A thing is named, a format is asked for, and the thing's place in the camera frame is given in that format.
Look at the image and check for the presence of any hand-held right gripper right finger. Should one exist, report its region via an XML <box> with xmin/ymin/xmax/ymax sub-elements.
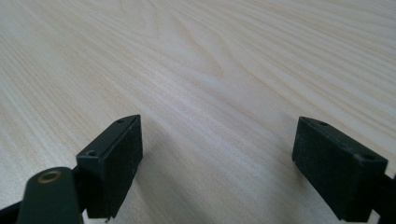
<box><xmin>291</xmin><ymin>116</ymin><xmax>389</xmax><ymax>224</ymax></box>

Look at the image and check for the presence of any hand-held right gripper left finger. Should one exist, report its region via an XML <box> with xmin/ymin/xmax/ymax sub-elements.
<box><xmin>76</xmin><ymin>114</ymin><xmax>145</xmax><ymax>220</ymax></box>

